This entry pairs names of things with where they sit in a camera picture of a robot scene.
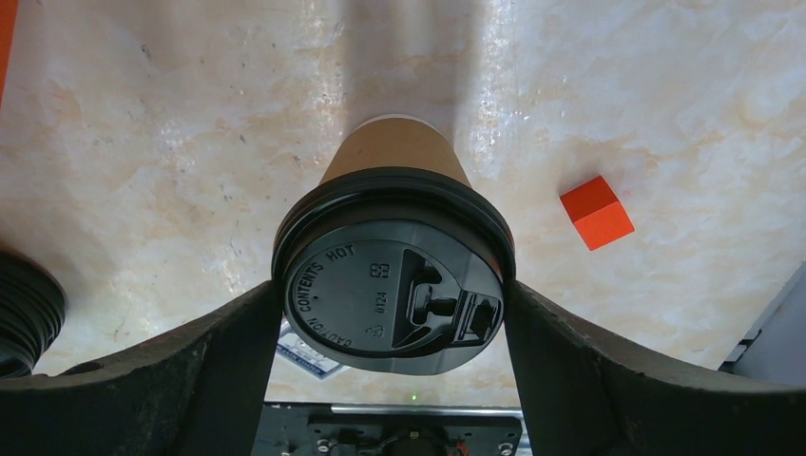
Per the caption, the stack of black cup lids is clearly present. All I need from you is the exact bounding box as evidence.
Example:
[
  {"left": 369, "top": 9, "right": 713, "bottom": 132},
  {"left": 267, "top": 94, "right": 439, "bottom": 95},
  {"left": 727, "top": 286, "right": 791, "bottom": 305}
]
[{"left": 1, "top": 251, "right": 67, "bottom": 379}]

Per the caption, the small red cube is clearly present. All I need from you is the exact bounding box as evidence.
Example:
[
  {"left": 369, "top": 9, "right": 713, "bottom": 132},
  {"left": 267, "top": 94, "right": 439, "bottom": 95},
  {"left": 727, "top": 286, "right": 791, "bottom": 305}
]
[{"left": 560, "top": 176, "right": 635, "bottom": 251}]

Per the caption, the blue playing card box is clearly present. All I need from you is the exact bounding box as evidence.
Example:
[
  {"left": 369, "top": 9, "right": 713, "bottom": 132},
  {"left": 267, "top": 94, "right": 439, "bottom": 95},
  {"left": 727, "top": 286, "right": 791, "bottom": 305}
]
[{"left": 276, "top": 317, "right": 349, "bottom": 380}]

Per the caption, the orange paper bag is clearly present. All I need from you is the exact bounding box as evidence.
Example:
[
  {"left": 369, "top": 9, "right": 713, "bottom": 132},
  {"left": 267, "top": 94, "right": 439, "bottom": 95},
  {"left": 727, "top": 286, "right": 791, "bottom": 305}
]
[{"left": 0, "top": 0, "right": 19, "bottom": 93}]

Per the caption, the single brown paper cup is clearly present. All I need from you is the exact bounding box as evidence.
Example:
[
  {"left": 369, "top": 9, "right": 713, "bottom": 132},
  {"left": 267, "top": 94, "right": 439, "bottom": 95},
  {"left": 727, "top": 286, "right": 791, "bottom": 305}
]
[{"left": 320, "top": 114, "right": 470, "bottom": 186}]

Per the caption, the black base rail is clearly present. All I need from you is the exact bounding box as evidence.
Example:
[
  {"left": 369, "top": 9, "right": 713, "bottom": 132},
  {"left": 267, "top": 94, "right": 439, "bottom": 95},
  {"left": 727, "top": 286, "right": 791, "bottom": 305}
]
[{"left": 252, "top": 402, "right": 532, "bottom": 455}]

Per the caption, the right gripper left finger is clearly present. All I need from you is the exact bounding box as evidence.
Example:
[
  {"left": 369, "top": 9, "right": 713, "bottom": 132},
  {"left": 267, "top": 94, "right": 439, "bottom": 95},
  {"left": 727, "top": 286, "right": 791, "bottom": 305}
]
[{"left": 1, "top": 282, "right": 282, "bottom": 455}]

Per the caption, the single black cup lid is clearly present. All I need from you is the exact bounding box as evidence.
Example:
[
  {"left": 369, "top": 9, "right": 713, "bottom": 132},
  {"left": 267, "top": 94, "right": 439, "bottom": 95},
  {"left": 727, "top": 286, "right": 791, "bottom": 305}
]
[{"left": 272, "top": 167, "right": 516, "bottom": 376}]

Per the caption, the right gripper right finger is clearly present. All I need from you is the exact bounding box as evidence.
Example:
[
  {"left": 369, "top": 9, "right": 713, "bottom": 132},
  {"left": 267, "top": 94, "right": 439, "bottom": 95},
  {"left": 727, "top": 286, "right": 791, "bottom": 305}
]
[{"left": 505, "top": 280, "right": 805, "bottom": 455}]

